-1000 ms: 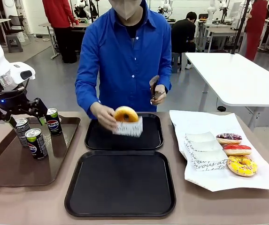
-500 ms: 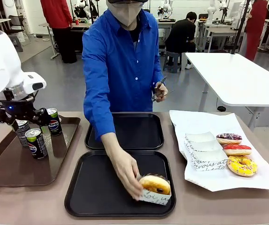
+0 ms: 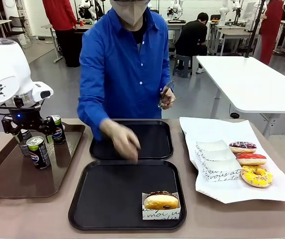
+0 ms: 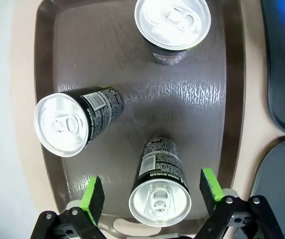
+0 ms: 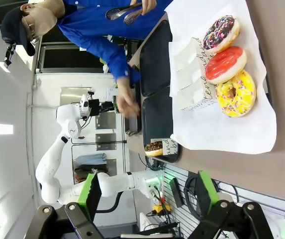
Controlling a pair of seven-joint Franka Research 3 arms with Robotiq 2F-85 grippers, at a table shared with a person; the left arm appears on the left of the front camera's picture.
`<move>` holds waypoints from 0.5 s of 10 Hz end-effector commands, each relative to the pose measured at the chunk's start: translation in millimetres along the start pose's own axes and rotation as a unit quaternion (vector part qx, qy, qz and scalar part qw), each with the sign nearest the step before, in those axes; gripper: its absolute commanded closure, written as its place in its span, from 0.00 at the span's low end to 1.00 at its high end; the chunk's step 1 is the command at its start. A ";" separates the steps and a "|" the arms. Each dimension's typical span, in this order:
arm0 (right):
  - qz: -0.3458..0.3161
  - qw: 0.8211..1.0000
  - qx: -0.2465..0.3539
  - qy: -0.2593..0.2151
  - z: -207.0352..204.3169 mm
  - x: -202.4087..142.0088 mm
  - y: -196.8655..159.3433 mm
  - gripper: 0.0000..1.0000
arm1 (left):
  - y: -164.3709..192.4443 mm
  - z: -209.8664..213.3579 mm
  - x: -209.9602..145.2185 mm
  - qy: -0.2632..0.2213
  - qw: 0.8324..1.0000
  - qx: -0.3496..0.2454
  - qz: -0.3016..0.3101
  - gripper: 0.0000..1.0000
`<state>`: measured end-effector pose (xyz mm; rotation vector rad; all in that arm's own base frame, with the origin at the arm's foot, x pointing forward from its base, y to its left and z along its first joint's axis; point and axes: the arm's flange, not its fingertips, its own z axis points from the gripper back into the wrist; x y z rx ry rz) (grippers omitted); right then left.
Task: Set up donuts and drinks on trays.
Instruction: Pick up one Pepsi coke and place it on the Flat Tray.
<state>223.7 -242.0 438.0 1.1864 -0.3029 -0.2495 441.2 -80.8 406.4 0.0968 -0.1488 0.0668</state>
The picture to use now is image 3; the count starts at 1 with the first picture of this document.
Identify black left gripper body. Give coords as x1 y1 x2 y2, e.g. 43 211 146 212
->
7 107 45 132

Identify black Pepsi can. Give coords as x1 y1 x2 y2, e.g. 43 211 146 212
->
26 136 52 171
15 128 33 157
50 115 67 145

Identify metal serving tongs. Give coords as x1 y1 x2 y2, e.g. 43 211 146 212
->
157 80 183 109

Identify chocolate sprinkle donut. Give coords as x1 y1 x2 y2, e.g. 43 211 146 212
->
228 141 257 154

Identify red glazed donut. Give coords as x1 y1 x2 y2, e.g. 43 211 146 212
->
236 153 268 166

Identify yellow sprinkle donut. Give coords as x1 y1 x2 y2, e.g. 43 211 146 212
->
240 164 274 188

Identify person's right forearm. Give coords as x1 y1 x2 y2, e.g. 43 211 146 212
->
77 96 112 141

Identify person's left forearm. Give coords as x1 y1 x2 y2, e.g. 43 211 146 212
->
160 49 175 88

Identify person's right hand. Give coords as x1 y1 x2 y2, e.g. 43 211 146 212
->
99 119 142 163

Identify person's left hand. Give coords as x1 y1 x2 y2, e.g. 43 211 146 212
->
160 86 177 111

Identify brown plastic tray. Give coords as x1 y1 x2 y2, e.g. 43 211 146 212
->
0 123 86 199

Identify black square tray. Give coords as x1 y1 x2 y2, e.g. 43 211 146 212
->
89 120 174 160
68 159 187 231

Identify person in blue shirt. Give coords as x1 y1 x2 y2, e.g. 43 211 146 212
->
77 0 176 142

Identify black office chair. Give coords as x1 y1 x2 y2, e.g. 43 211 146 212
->
7 15 26 38

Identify person in red top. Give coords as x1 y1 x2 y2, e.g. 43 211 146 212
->
42 0 81 68

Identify chocolate nut donut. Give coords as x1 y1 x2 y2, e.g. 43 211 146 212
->
144 190 179 210

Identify beige face mask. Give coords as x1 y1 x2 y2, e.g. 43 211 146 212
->
110 0 149 27

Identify chocolate donut in box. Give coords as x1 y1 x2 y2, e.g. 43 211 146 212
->
141 191 182 221

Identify grey plastic stool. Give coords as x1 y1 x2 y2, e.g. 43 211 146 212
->
172 54 193 78

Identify seated person in black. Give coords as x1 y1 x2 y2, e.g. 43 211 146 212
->
175 12 209 57

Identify white paper sheet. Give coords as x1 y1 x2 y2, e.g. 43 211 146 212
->
179 116 285 205

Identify grey background desk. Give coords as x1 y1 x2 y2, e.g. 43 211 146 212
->
207 20 260 56

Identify large white table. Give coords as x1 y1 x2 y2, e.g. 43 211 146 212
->
196 55 285 137

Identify black vertical pole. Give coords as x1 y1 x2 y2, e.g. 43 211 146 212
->
243 0 268 58

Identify person in red dress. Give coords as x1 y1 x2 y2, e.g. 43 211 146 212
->
258 0 285 66

